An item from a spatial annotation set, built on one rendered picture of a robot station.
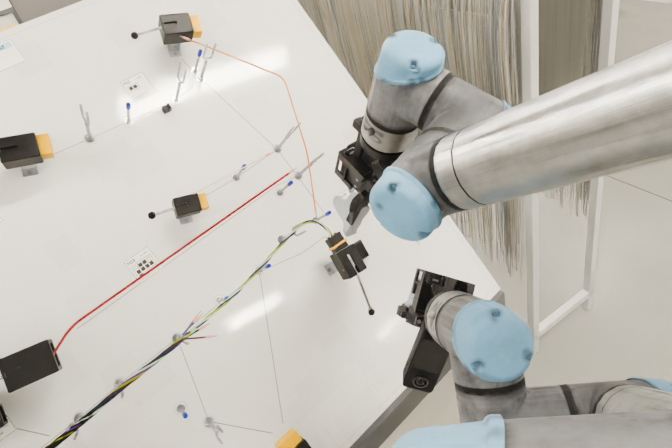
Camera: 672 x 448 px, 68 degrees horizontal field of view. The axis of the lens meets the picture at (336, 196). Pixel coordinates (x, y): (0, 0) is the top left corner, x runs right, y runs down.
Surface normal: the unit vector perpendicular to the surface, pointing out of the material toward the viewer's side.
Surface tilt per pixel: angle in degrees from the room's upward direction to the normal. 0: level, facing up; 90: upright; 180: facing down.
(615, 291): 0
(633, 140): 94
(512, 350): 53
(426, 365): 78
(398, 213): 90
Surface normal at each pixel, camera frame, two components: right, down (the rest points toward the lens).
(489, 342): 0.08, -0.07
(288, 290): 0.37, -0.23
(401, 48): 0.14, -0.58
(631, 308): -0.23, -0.79
